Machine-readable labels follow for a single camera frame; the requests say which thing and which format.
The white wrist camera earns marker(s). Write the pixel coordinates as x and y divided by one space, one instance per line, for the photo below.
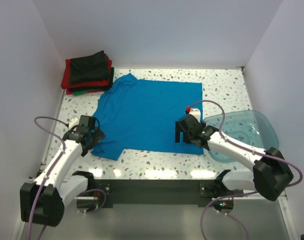
194 112
73 122

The blue t shirt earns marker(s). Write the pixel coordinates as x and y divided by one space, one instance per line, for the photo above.
140 114

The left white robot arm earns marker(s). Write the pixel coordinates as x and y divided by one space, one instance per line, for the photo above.
43 201

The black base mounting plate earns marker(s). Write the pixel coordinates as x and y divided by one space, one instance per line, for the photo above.
161 191

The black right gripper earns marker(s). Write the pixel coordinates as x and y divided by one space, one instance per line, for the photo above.
183 128

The translucent blue plastic bin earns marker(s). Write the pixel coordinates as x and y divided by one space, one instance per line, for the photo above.
250 127

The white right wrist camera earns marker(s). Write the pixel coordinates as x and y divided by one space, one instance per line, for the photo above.
194 112

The folded red t shirt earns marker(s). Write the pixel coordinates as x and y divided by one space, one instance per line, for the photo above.
65 81

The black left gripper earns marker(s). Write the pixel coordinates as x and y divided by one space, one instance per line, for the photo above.
90 136

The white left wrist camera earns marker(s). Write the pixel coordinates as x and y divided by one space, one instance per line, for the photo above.
73 122

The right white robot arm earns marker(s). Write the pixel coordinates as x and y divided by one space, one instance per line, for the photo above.
266 173

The folded black t shirt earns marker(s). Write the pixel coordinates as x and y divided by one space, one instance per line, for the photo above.
89 68

